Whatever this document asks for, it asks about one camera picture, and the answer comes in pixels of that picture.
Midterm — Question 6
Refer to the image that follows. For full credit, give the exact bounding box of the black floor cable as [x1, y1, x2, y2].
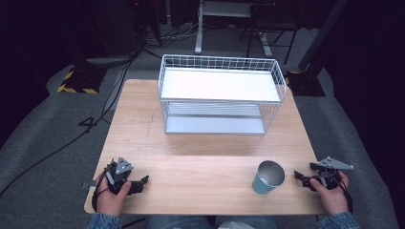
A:
[0, 52, 139, 198]

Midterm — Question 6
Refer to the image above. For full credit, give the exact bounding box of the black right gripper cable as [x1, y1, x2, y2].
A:
[330, 170, 354, 215]

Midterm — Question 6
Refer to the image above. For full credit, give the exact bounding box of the dark cabinet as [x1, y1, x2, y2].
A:
[92, 0, 142, 58]

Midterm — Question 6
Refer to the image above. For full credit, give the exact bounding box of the black slanted stand pole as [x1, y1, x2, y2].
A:
[297, 0, 351, 73]

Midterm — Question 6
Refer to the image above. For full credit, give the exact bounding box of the yellow-black striped stand base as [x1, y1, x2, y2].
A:
[56, 64, 109, 95]
[284, 70, 327, 98]

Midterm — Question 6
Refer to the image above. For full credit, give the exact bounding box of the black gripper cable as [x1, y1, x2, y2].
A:
[91, 165, 116, 214]
[330, 170, 354, 215]

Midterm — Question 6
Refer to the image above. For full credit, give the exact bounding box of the bundle of floor cables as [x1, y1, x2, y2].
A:
[141, 18, 204, 51]

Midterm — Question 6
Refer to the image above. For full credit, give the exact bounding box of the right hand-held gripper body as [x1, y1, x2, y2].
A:
[313, 156, 355, 192]

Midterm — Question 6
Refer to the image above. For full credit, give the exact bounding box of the black metal chair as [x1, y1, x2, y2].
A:
[238, 2, 303, 66]

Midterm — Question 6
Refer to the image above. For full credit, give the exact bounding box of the teal metal cup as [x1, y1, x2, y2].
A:
[251, 159, 287, 196]

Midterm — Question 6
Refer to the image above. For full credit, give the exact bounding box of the person's right hand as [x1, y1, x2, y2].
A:
[309, 171, 351, 218]

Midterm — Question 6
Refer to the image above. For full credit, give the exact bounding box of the white wire shelf rack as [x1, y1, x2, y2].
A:
[158, 53, 288, 135]

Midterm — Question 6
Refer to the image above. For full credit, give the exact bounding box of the person's left hand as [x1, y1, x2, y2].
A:
[95, 171, 133, 218]

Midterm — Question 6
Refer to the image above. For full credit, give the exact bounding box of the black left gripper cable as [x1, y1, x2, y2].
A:
[91, 165, 116, 214]

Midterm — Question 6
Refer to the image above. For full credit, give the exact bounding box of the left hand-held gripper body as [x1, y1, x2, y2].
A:
[104, 156, 135, 195]

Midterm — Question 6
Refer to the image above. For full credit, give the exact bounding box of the grey table bracket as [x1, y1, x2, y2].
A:
[80, 180, 97, 191]

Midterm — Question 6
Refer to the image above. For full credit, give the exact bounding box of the white desk frame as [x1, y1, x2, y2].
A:
[194, 0, 275, 58]

